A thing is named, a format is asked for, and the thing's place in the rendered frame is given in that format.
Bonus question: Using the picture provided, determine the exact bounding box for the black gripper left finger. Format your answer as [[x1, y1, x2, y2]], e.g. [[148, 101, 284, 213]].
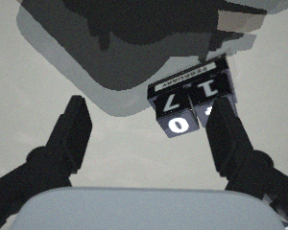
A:
[[0, 95, 92, 228]]

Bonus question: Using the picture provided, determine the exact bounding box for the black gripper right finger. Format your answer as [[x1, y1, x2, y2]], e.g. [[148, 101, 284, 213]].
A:
[[205, 97, 288, 222]]

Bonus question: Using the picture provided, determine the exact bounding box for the black calendar cube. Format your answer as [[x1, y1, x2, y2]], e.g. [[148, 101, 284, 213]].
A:
[[156, 88, 200, 138], [189, 75, 238, 128]]

